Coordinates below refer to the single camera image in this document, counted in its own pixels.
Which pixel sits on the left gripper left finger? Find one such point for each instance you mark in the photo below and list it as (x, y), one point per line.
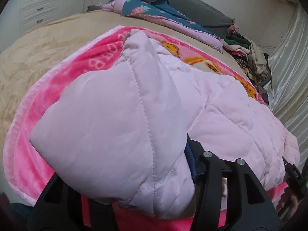
(59, 207)

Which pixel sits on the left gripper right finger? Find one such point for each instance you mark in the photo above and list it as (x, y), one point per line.
(231, 197)

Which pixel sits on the pink quilted jacket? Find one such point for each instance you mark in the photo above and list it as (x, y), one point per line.
(118, 135)

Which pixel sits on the pile of folded clothes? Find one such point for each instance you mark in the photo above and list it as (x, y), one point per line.
(251, 59)

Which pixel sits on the person's right hand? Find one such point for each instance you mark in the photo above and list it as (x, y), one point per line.
(287, 196)

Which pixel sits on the dark teal garment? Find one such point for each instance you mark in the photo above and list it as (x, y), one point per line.
(21, 212)

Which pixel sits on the cream satin curtain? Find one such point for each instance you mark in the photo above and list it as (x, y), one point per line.
(287, 90)

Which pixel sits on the pink cartoon bear blanket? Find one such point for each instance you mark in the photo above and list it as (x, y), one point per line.
(28, 173)

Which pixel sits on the tan bed cover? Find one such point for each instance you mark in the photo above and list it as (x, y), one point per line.
(32, 55)

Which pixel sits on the dark bedside table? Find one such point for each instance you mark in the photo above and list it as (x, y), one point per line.
(92, 8)

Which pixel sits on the white wardrobe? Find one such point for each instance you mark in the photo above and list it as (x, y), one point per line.
(18, 17)

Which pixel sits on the dark grey headboard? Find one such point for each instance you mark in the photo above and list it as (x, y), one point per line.
(205, 15)

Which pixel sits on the blue floral pink quilt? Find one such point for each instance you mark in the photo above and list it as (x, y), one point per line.
(161, 13)

